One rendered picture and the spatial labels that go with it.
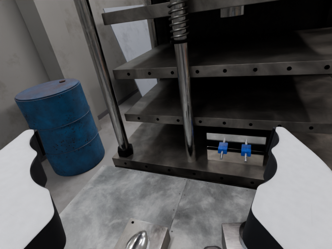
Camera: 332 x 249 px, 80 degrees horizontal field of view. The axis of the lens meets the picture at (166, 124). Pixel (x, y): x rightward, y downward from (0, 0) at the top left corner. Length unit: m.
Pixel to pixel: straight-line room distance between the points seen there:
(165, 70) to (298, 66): 0.52
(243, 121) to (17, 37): 2.64
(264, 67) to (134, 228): 0.76
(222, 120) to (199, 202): 0.38
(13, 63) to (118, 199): 2.27
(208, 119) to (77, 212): 0.73
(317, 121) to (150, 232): 0.78
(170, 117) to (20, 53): 2.27
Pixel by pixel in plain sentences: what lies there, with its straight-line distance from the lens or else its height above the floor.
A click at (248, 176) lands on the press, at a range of 1.05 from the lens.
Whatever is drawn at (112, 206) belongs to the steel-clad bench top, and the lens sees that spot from 0.98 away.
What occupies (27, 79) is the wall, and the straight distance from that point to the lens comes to 2.98.
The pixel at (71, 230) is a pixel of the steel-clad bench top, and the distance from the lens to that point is 0.99.
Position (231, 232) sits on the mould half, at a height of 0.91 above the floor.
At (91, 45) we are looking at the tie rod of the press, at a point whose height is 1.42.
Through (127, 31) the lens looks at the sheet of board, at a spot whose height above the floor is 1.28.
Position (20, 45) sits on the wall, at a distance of 2.99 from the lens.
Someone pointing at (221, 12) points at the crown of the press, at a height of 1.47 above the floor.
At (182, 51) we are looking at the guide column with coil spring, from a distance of 0.85.
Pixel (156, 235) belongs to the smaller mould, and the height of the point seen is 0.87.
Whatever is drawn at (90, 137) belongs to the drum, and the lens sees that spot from 2.45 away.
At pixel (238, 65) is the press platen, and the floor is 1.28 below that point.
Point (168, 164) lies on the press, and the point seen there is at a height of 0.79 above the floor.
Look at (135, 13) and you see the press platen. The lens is 0.99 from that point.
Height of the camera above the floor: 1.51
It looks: 30 degrees down
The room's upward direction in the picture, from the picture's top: 9 degrees counter-clockwise
